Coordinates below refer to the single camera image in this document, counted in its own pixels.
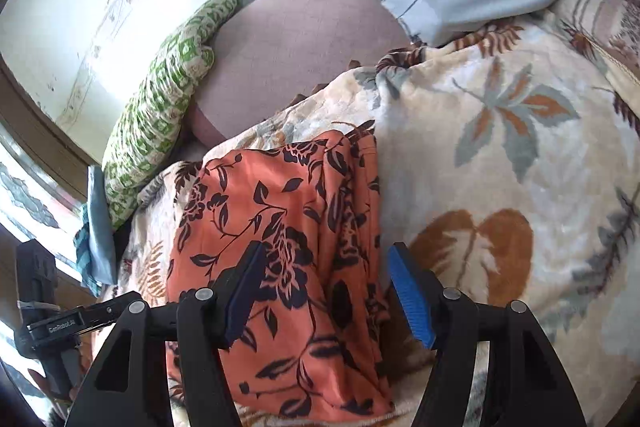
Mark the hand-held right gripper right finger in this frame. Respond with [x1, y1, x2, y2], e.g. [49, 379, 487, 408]
[389, 242, 586, 427]

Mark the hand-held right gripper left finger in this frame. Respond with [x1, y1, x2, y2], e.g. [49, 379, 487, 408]
[65, 241, 268, 427]

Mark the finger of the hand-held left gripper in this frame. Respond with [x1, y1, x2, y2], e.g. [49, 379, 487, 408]
[146, 303, 180, 342]

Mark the orange floral garment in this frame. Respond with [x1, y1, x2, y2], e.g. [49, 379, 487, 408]
[165, 129, 396, 423]

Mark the person's left hand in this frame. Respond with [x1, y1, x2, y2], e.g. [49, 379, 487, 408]
[27, 367, 77, 409]

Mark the folded blue cloth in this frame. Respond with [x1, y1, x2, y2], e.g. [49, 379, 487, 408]
[74, 164, 118, 298]

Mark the cream leaf print blanket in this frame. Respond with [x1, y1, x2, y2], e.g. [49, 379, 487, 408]
[117, 9, 640, 427]

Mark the green patterned pillow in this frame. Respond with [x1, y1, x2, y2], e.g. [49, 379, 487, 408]
[101, 0, 243, 230]

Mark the wooden window frame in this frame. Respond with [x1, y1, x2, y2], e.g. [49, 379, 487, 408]
[0, 57, 108, 208]

